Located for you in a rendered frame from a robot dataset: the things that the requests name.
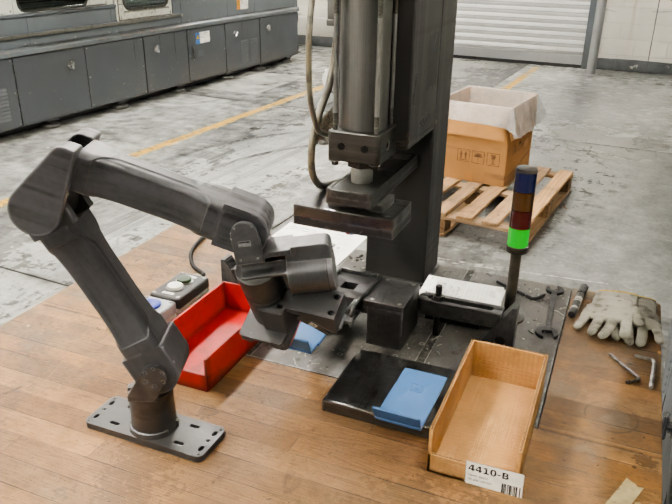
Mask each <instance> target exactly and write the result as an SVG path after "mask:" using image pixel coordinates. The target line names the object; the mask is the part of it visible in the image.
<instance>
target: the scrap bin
mask: <svg viewBox="0 0 672 504"><path fill-rule="evenodd" d="M249 310H250V306H249V304H248V302H247V299H246V297H245V295H244V293H243V291H242V288H241V286H240V284H236V283H232V282H227V281H222V282H221V283H220V284H218V285H217V286H216V287H214V288H213V289H212V290H211V291H209V292H208V293H207V294H205V295H204V296H203V297H202V298H200V299H199V300H198V301H196V302H195V303H194V304H192V305H191V306H190V307H189V308H187V309H186V310H185V311H183V312H182V313H181V314H180V315H178V316H177V317H176V318H174V319H173V320H172V321H173V322H174V323H175V324H176V326H177V327H178V329H179V330H180V332H181V333H182V335H183V336H184V338H185V339H186V341H187V343H188V345H189V356H188V358H187V361H186V363H185V365H184V368H183V370H182V372H181V375H180V377H179V380H178V382H177V384H180V385H184V386H187V387H191V388H194V389H198V390H202V391H205V392H209V391H210V390H211V389H212V388H213V387H214V386H215V385H216V384H217V383H218V382H219V381H220V380H221V379H222V378H223V377H224V376H225V375H226V374H227V373H228V372H229V371H230V370H231V369H232V368H233V367H234V366H235V365H236V364H237V363H238V362H239V361H240V360H241V359H242V358H243V357H244V356H245V355H246V354H247V353H248V352H249V351H250V350H251V349H252V348H253V347H254V346H255V345H256V344H257V343H258V342H259V341H255V340H254V341H253V342H250V341H246V340H243V339H242V337H241V335H240V333H239V332H240V329H241V327H242V325H243V323H244V321H245V319H246V317H247V315H248V313H249Z"/></svg>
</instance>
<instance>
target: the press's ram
mask: <svg viewBox="0 0 672 504"><path fill-rule="evenodd" d="M395 153H396V155H394V156H393V159H387V160H385V161H384V162H383V163H382V166H381V167H379V170H371V167H370V166H368V165H366V164H358V163H351V162H348V167H351V170H350V171H348V172H347V173H346V174H344V175H343V176H342V177H340V178H339V179H338V180H336V181H335V182H334V183H332V184H331V185H329V186H328V187H327V188H326V189H324V190H323V189H318V188H316V189H314V190H313V191H311V192H310V193H309V194H307V195H306V196H304V197H303V198H302V199H300V200H299V201H297V202H296V203H295V204H293V214H294V224H299V225H305V226H311V227H317V228H322V229H328V230H334V231H340V232H346V234H347V235H354V234H358V235H363V236H369V237H375V238H381V239H387V240H393V239H394V238H395V237H396V236H397V235H398V233H399V232H400V231H401V230H402V229H403V228H404V227H405V226H406V225H407V223H408V222H409V221H410V218H411V201H406V200H399V199H394V194H389V193H390V192H391V191H392V190H393V189H394V188H395V187H396V186H397V185H398V184H400V183H401V182H402V181H403V180H404V179H405V178H406V177H407V176H408V175H409V174H410V173H411V172H413V171H414V170H415V169H416V168H417V167H418V154H417V153H406V152H397V151H396V152H395Z"/></svg>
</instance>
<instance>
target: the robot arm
mask: <svg viewBox="0 0 672 504"><path fill-rule="evenodd" d="M100 137H101V132H99V131H97V130H94V129H91V128H83V129H81V130H80V131H78V132H77V133H75V134H74V135H73V136H71V137H70V139H69V140H68V141H65V142H62V143H61V144H59V145H58V146H56V147H55V148H53V149H52V150H51V151H50V152H49V153H48V154H47V155H46V156H45V158H44V159H43V160H42V161H41V162H40V163H39V164H38V165H37V166H36V167H35V169H34V170H33V171H32V172H31V173H30V174H29V175H28V176H27V177H26V178H25V180H24V181H23V182H22V183H21V184H20V185H19V186H18V187H17V188H16V189H15V191H14V192H13V193H12V194H11V195H10V197H9V199H8V202H7V212H8V215H9V218H10V220H11V221H12V223H13V224H14V225H15V226H16V227H17V228H18V229H19V230H21V231H22V232H24V233H26V234H29V236H30V237H31V238H32V240H33V241H34V242H37V241H39V240H40V241H41V242H42V244H43V245H44V247H45V248H46V249H47V251H48V252H49V253H50V254H52V255H54V256H55V257H56V258H57V260H58V261H59V262H60V263H61V264H62V265H63V266H64V268H65V269H66V270H67V271H68V273H69V274H70V275H71V277H72V278H73V279H74V281H75V282H76V283H77V285H78V286H79V288H80V289H81V290H82V292H83V293H84V295H85V296H86V297H87V299H88V300H89V302H90V303H91V304H92V306H93V307H94V309H95V310H96V311H97V313H98V314H99V316H100V317H101V318H102V320H103V321H104V323H105V324H106V326H107V327H108V329H109V331H110V332H111V334H112V336H113V337H114V339H115V342H116V345H117V347H118V349H119V351H120V352H121V354H122V355H123V356H124V359H123V361H122V364H123V365H124V367H125V368H126V370H127V371H128V372H129V374H130V375H131V377H132V378H133V379H134V381H133V382H132V383H129V384H128V387H127V391H128V396H127V399H126V398H123V397H119V396H115V397H112V398H110V399H109V400H108V401H107V402H105V403H104V404H103V405H102V406H101V407H99V408H98V409H97V410H96V411H94V412H93V413H92V414H91V415H90V416H88V417H87V418H86V424H87V427H88V428H89V429H92V430H96V431H99V432H102V433H105V434H108V435H111V436H114V437H118V438H121V439H124V440H127V441H130V442H133V443H136V444H139V445H143V446H146V447H149V448H152V449H155V450H158V451H161V452H164V453H168V454H171V455H174V456H177V457H180V458H183V459H186V460H189V461H193V462H196V463H199V462H202V461H204V460H205V459H206V458H207V457H208V456H209V454H210V453H211V452H212V451H213V450H214V449H215V448H216V446H217V445H218V444H219V443H220V442H221V441H222V440H223V438H224V437H225V429H224V428H223V427H221V426H218V425H214V424H211V423H208V422H204V421H201V420H197V419H194V418H191V417H187V416H184V415H181V414H178V412H177V411H176V410H175V399H174V389H173V388H174V387H175V386H176V384H177V382H178V380H179V377H180V375H181V372H182V370H183V368H184V365H185V363H186V361H187V358H188V356H189V345H188V343H187V341H186V339H185V338H184V336H183V335H182V333H181V332H180V330H179V329H178V327H177V326H176V324H175V323H174V322H173V321H171V322H169V323H167V322H166V321H165V319H164V318H163V316H162V315H161V314H160V313H159V312H157V311H156V310H155V309H154V308H153V307H152V305H151V304H150V303H149V302H148V300H147V299H146V298H145V296H144V295H143V294H142V292H141V291H140V289H139V288H138V286H137V285H136V283H135V282H134V281H133V279H132V278H131V276H130V275H129V273H128V272H127V270H126V269H125V267H124V266H123V264H122V263H121V261H120V260H119V259H118V257H117V256H116V254H115V253H114V251H113V250H112V248H111V247H110V245H109V243H108V242H107V240H106V238H105V237H104V235H103V233H102V231H101V230H100V227H99V224H98V221H97V219H96V218H95V216H94V215H93V213H92V212H91V210H90V209H89V208H90V207H91V206H92V205H93V204H94V203H93V201H92V200H91V198H90V197H99V198H102V199H106V200H109V201H113V202H116V203H119V204H122V205H125V206H128V207H130V208H133V209H136V210H139V211H142V212H145V213H147V214H150V215H153V216H156V217H159V218H161V219H164V220H167V221H170V222H172V223H175V224H177V225H180V226H182V227H184V228H186V229H189V230H191V231H192V232H193V233H195V234H196V235H198V236H201V237H204V238H206V239H209V240H212V242H211V245H213V246H216V247H219V248H222V249H225V250H227V251H230V252H233V253H234V257H235V262H236V265H235V275H236V277H237V280H238V282H239V284H240V286H241V288H242V291H243V293H244V295H245V297H246V299H247V302H248V304H249V306H250V310H249V313H248V315H247V317H246V319H245V321H244V323H243V325H242V327H241V329H240V332H239V333H240V335H241V337H242V339H243V340H246V341H250V342H253V341H254V340H255V341H259V342H262V343H266V344H269V345H270V347H274V348H276V349H280V350H284V351H285V350H287V349H288V348H289V346H291V344H292V342H293V340H294V337H295V335H296V333H297V330H298V328H299V325H300V323H301V322H303V323H305V324H308V325H310V326H312V327H313V328H315V329H317V330H319V331H321V332H322V333H324V334H326V335H330V334H332V333H335V334H336V333H337V332H338V331H339V330H340V329H341V328H342V326H343V323H344V320H345V318H346V315H345V311H346V309H347V302H346V297H345V293H343V292H339V291H335V290H337V288H338V281H337V276H338V275H337V268H336V261H335V259H336V258H335V255H334V250H333V247H332V241H331V236H330V235H329V234H328V233H319V234H310V235H302V236H294V237H293V235H284V236H276V237H272V236H271V229H272V226H273V222H274V218H275V214H274V210H273V207H272V205H271V204H270V203H269V202H268V201H267V200H266V199H265V198H263V197H261V196H259V195H256V194H254V193H251V192H248V191H245V190H243V189H240V188H237V187H234V186H233V188H232V189H230V188H227V187H224V186H221V185H218V184H214V183H206V182H203V181H199V180H196V179H193V178H190V177H187V176H184V175H181V174H178V173H176V172H173V171H170V170H167V169H165V168H162V167H159V166H156V165H154V164H151V163H148V162H145V161H143V160H140V159H137V158H135V157H132V156H130V155H127V154H125V153H123V152H121V151H118V150H116V149H115V148H114V147H113V146H111V145H108V144H106V143H103V142H101V141H100ZM89 196H90V197H89Z"/></svg>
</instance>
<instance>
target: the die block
mask: <svg viewBox="0 0 672 504"><path fill-rule="evenodd" d="M418 296H419V291H418V292H417V294H416V295H415V297H414V298H413V299H412V301H411V302H410V304H409V305H408V307H407V308H406V310H405V311H404V312H403V313H399V312H394V311H389V310H385V309H380V308H375V307H370V306H365V305H363V309H362V311H361V312H362V313H367V331H366V343H369V344H373V345H377V346H382V347H386V348H391V349H395V350H399V351H401V349H402V348H403V346H404V345H405V343H406V341H407V340H408V338H409V337H410V335H411V334H412V332H413V330H414V329H415V327H416V326H417V319H418V307H417V306H418Z"/></svg>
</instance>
